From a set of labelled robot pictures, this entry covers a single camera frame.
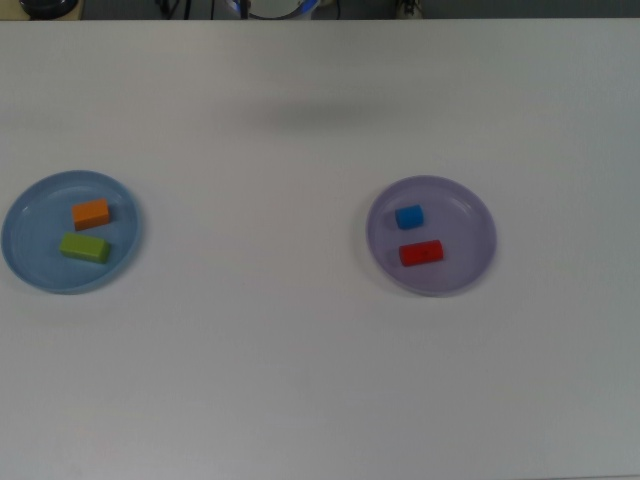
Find green block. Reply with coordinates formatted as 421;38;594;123
58;231;112;266

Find blue plate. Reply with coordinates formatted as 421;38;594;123
1;170;146;295

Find red cylinder block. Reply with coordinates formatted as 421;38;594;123
398;239;445;268

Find purple plate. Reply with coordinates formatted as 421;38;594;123
366;174;499;298

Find orange block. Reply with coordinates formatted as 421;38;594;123
71;197;111;232

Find black round object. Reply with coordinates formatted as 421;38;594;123
19;0;79;15

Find blue block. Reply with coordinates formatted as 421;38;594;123
394;203;425;231

